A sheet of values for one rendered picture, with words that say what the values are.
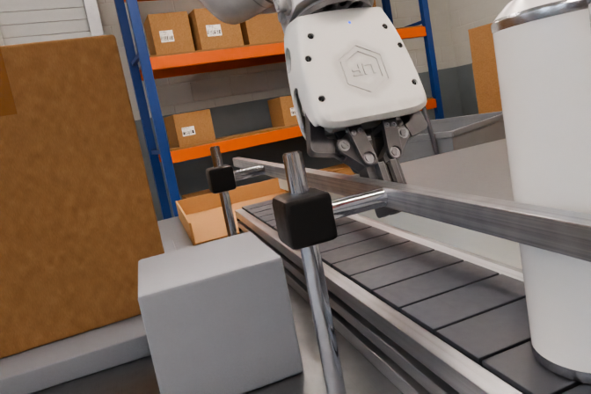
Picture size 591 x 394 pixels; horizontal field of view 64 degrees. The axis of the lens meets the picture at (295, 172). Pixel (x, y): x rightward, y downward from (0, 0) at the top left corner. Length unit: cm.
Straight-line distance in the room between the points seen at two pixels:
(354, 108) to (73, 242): 29
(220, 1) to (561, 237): 36
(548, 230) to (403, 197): 10
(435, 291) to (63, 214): 33
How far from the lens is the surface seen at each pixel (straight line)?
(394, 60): 40
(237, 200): 111
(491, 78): 390
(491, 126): 270
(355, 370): 36
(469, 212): 23
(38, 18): 451
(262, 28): 411
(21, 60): 49
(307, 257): 28
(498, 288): 34
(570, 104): 22
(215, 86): 464
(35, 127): 48
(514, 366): 26
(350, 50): 39
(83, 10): 454
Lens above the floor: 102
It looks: 7 degrees down
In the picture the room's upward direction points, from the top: 11 degrees counter-clockwise
